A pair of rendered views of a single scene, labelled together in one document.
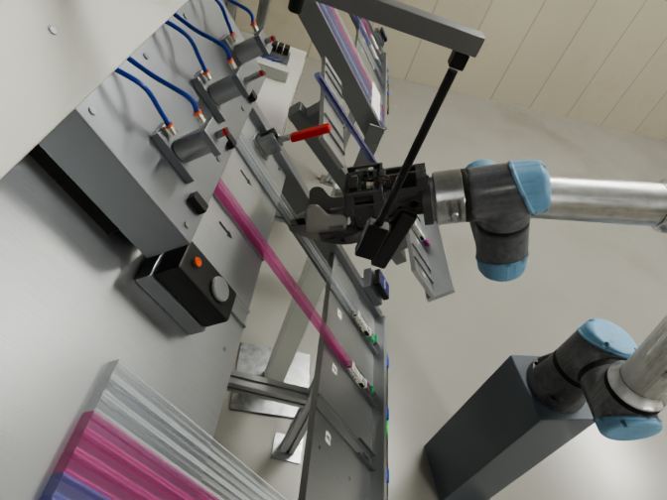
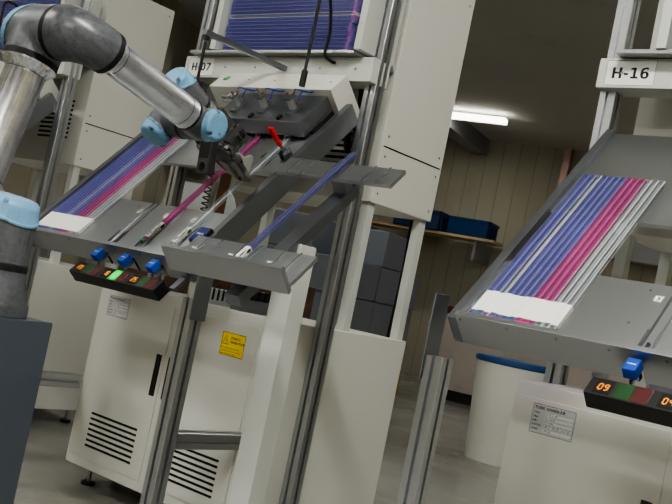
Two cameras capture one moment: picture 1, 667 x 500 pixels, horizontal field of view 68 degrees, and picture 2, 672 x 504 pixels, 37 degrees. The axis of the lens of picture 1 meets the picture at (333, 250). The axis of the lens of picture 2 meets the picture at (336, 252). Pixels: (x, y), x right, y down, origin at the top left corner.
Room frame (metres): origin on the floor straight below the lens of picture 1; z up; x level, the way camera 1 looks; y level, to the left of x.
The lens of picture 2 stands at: (2.76, -1.39, 0.71)
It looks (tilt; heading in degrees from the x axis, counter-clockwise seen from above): 2 degrees up; 140
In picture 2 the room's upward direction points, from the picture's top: 12 degrees clockwise
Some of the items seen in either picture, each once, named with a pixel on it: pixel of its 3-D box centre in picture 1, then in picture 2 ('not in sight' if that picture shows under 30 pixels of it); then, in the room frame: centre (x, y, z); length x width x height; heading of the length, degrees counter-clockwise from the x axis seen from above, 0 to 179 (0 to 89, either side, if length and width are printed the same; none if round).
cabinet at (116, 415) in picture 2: not in sight; (235, 409); (0.25, 0.42, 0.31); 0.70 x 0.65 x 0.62; 10
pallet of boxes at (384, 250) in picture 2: not in sight; (336, 304); (-3.54, 3.97, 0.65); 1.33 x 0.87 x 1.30; 115
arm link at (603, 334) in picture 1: (597, 351); (2, 226); (0.86, -0.65, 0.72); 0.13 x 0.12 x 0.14; 14
